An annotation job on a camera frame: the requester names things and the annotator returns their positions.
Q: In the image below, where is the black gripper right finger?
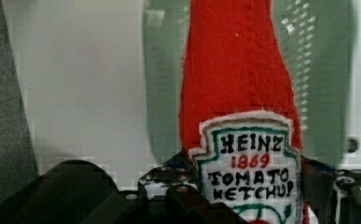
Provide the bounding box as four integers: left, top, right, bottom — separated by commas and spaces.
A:
301, 157, 361, 224

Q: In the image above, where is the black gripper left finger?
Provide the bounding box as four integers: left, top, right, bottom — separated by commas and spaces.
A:
80, 152, 247, 224

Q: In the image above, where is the red plush ketchup bottle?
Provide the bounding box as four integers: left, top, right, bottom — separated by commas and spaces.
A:
179, 0, 310, 224

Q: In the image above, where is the green plastic strainer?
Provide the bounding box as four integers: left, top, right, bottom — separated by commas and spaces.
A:
142, 0, 357, 166

